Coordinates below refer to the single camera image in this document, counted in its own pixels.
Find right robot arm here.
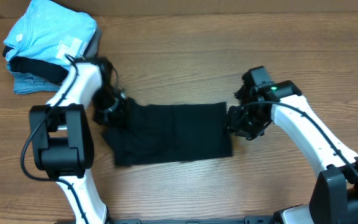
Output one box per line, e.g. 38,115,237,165
227,66,358,224

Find black polo shirt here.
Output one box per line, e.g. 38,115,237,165
102,98,232,166

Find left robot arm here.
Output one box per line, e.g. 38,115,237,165
21,56,128,223

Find grey folded garment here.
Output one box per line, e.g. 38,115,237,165
83,27,102,58

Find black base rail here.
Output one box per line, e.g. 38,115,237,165
113,215,275,224

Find black folded garment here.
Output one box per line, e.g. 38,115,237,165
8,57,68,84

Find light blue folded t-shirt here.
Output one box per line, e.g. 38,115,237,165
4,0,97,70

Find blue denim folded jeans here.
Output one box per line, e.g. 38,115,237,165
6,63,60,95

